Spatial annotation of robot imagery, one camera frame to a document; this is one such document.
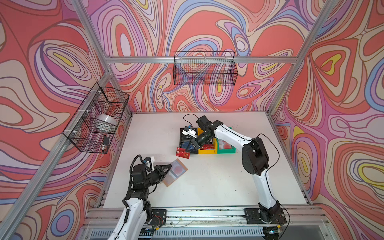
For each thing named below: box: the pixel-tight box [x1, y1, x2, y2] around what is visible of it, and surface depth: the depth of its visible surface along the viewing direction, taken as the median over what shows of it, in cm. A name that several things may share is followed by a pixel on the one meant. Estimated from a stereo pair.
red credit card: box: [175, 147, 191, 159], surface depth 86 cm
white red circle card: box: [170, 160, 186, 179], surface depth 91 cm
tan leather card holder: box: [162, 158, 189, 187], surface depth 90 cm
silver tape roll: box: [95, 114, 118, 127], surface depth 73 cm
